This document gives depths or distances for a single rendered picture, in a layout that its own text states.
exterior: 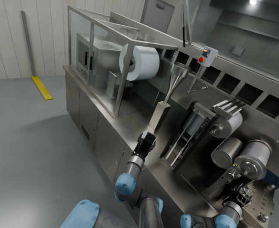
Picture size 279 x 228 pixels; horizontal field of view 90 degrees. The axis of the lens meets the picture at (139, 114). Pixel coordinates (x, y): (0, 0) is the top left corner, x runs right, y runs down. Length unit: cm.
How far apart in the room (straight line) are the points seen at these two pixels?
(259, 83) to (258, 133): 35
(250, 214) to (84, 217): 101
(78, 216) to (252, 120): 119
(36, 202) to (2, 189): 37
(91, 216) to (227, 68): 121
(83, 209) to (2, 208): 172
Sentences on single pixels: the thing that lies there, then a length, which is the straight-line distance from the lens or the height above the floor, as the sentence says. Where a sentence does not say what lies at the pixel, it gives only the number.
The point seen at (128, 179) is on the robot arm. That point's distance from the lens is 60.
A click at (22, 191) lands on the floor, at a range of 204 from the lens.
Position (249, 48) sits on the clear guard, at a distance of 116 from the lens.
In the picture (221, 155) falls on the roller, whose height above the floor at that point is 120.
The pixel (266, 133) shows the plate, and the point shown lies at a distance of 130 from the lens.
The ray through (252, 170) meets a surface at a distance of 102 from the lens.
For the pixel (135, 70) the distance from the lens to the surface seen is 119.
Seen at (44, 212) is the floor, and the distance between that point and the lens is 190.
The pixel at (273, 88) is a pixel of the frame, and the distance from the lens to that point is 123.
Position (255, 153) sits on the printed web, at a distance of 108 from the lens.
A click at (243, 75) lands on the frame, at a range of 125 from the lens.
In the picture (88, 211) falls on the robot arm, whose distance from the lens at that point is 33.
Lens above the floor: 177
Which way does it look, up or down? 35 degrees down
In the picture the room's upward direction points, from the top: 19 degrees clockwise
